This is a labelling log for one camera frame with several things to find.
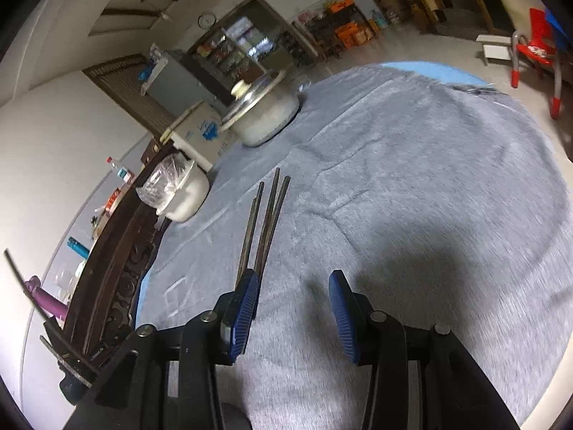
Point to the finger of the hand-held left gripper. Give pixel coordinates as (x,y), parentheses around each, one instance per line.
(74,389)

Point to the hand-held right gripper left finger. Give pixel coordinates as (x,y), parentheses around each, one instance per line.
(244,318)

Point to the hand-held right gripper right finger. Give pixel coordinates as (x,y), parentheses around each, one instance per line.
(342,318)

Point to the bundle of dark chopsticks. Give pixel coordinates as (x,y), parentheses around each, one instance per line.
(272,215)

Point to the purple water bottle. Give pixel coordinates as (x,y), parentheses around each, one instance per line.
(49,302)

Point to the clear plastic container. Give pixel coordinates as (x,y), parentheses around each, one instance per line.
(69,280)

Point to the carved dark wooden sideboard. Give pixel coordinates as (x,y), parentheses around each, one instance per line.
(116,268)

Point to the teal water bottle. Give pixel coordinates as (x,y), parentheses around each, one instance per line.
(78,247)

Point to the grey tablecloth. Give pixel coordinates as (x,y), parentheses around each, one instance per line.
(403,188)

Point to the clear plastic bag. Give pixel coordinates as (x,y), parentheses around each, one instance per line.
(163,183)

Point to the red and white bowl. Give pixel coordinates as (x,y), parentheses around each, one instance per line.
(114,199)

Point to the white chest freezer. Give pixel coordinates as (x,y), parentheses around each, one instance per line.
(197,136)

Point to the clear bottle red cap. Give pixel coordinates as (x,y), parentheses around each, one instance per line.
(120,170)

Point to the aluminium cooking pot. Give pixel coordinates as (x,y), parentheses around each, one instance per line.
(268,121)

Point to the metal pot lid white knob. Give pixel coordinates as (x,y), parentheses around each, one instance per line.
(250,96)

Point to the brown curtain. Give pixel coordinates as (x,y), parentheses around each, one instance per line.
(130,98)

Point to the grey refrigerator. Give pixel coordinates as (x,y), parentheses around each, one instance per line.
(179,78)

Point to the blue table cover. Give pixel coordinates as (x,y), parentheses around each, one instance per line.
(425,71)

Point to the pantry shelf with bottles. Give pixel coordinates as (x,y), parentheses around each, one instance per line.
(232,49)

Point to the orange cardboard box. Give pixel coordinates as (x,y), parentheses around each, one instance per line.
(367,32)
(347,33)

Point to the dark wooden side table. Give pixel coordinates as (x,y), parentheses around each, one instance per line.
(322,27)

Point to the blue water jug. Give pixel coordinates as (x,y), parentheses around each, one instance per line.
(379,20)

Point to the white step stool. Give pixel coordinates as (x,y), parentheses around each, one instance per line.
(494,47)

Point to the red plastic chair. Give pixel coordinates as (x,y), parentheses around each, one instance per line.
(537,49)

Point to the blue cloth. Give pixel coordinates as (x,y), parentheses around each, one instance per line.
(555,20)

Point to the round wall clock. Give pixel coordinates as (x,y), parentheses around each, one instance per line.
(207,20)

